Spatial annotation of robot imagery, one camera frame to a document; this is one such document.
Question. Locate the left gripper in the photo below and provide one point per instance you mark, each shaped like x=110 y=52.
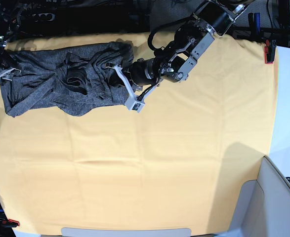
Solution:
x=141 y=73

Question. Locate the grey long-sleeve T-shirt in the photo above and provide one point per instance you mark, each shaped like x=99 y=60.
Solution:
x=74 y=79

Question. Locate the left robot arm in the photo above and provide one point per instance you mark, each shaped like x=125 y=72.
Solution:
x=195 y=34

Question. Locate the yellow table cloth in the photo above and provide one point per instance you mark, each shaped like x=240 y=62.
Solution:
x=179 y=163

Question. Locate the red clamp left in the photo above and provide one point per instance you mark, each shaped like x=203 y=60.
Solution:
x=10 y=223

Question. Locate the red clamp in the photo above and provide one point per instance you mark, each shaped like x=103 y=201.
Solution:
x=10 y=223
x=269 y=51

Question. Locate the red clamp right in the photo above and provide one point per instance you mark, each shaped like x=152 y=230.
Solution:
x=269 y=51

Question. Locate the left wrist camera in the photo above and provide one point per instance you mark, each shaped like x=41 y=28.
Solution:
x=134 y=104

